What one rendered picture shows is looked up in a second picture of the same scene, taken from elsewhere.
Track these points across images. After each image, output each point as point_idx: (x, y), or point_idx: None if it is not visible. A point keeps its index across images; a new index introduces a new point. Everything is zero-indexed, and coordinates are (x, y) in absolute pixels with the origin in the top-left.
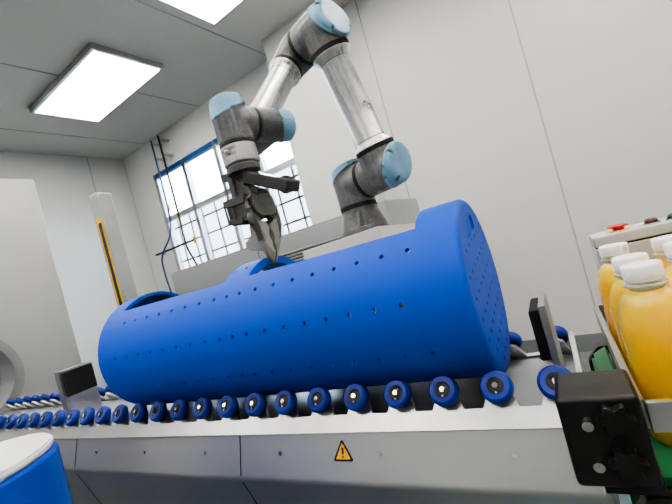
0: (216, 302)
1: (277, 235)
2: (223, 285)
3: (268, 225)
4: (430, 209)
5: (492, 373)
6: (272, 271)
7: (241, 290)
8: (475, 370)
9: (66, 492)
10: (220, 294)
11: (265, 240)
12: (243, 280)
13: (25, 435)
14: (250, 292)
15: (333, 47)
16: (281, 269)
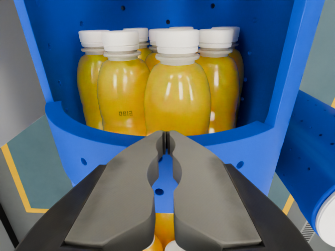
0: (276, 165)
1: (125, 168)
2: (263, 182)
3: (152, 221)
4: None
5: None
6: (301, 40)
7: (289, 117)
8: None
9: (320, 159)
10: (273, 169)
11: (216, 158)
12: (278, 131)
13: (319, 226)
14: (298, 88)
15: None
16: (312, 2)
